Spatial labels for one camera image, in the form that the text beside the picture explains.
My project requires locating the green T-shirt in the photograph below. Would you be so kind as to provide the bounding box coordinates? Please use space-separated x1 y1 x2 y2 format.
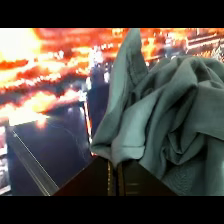
89 28 224 197

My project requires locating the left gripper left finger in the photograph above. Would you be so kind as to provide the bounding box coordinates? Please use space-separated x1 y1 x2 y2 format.
53 155 118 197

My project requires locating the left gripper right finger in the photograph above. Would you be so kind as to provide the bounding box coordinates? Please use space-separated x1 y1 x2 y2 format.
116 159 178 197

